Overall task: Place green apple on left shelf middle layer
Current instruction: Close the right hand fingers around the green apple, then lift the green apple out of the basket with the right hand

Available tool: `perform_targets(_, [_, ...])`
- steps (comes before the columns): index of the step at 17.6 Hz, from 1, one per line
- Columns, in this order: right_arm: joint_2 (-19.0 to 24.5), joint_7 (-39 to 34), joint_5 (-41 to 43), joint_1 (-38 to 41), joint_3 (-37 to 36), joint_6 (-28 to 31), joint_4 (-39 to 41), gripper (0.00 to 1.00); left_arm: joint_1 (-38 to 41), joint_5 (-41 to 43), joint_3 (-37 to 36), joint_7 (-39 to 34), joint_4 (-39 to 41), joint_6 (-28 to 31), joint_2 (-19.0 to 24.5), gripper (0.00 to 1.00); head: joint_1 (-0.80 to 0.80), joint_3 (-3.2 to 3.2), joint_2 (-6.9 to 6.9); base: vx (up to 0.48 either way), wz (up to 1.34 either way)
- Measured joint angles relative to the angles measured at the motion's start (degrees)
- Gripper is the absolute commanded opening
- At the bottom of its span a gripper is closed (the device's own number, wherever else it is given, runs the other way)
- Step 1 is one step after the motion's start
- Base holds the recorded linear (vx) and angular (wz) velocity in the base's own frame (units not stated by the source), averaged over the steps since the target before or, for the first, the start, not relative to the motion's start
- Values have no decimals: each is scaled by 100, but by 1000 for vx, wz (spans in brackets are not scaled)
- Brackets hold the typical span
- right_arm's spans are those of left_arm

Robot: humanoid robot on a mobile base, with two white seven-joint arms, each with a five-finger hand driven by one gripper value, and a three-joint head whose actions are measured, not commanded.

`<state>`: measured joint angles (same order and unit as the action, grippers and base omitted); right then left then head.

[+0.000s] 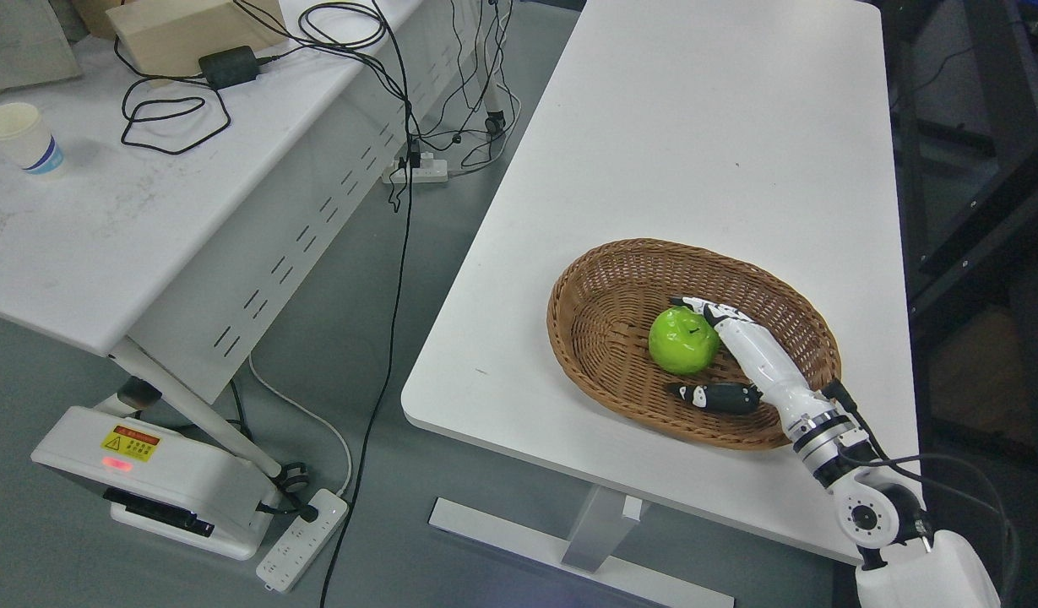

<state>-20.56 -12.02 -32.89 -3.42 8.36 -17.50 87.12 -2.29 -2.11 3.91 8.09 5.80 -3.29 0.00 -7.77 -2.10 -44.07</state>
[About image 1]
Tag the white power strip far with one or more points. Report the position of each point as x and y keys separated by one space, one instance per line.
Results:
x=431 y=170

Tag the white power strip near device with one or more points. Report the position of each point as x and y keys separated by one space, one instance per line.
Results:
x=294 y=552

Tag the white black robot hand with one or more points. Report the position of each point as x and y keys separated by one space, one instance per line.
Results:
x=762 y=358

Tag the white box device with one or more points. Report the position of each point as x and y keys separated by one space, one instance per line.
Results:
x=162 y=482

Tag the white pedestal table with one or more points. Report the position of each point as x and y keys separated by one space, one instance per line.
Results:
x=740 y=151

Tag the brown wicker basket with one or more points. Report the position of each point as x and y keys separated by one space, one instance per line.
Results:
x=604 y=307

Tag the black power adapter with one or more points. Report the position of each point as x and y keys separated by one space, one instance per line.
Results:
x=231 y=67

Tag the white folding desk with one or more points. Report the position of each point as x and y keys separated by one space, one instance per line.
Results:
x=176 y=265

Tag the cardboard box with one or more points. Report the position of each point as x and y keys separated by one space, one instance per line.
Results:
x=166 y=38

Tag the white paper cup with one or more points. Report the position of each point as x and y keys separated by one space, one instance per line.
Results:
x=25 y=139

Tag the green apple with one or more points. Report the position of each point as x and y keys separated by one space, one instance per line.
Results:
x=682 y=342

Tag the black metal shelf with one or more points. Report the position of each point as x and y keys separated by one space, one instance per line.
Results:
x=962 y=78

